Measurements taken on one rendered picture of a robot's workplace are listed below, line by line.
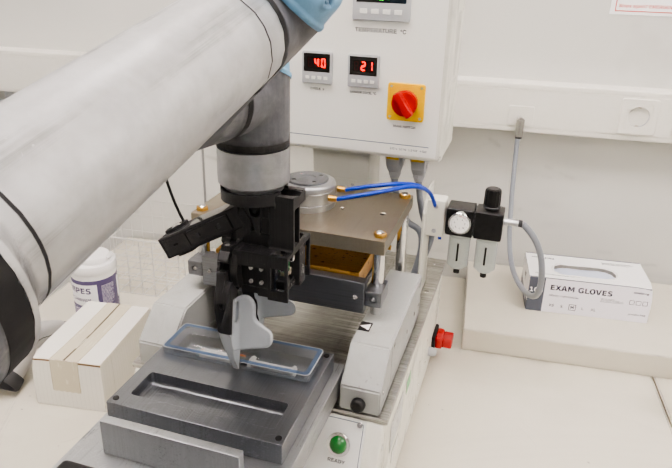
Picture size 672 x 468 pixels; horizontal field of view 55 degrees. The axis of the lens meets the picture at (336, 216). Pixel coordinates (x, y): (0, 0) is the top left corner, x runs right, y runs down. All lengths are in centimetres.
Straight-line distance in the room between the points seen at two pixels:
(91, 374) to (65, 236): 83
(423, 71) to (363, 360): 42
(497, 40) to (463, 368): 66
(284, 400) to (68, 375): 49
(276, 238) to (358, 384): 22
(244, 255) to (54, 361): 52
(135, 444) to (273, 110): 35
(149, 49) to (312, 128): 68
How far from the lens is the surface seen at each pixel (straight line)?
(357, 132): 99
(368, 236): 81
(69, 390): 114
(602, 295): 134
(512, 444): 108
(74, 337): 116
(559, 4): 139
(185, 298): 90
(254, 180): 64
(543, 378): 123
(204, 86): 35
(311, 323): 96
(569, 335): 129
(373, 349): 79
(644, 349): 130
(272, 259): 66
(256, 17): 42
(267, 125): 62
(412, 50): 95
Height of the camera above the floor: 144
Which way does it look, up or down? 22 degrees down
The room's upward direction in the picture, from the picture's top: 2 degrees clockwise
